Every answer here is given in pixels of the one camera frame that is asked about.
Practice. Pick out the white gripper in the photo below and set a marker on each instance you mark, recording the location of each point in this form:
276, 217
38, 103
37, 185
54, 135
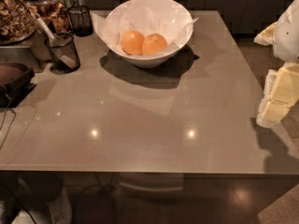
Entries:
288, 36

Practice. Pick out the orange fruit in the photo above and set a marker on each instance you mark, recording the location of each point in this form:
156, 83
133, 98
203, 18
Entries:
132, 41
153, 43

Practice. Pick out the white ceramic bowl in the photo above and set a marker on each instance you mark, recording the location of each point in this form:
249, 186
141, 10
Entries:
149, 59

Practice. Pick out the far black mesh cup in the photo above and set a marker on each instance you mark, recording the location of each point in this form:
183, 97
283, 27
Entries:
80, 21

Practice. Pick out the black mesh cup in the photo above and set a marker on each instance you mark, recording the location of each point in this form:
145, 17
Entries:
80, 21
63, 53

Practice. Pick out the near black mesh cup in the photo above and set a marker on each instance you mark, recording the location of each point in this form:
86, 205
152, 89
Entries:
63, 53

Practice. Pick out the silver serving spoon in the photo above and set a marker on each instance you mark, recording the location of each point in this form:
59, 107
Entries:
39, 21

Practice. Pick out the dark brown tray device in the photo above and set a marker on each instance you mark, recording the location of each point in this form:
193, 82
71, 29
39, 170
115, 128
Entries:
15, 83

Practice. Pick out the white shoe under table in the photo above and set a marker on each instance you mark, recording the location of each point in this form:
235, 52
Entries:
60, 209

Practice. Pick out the large glass snack jar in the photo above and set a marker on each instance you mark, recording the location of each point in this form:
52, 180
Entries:
16, 23

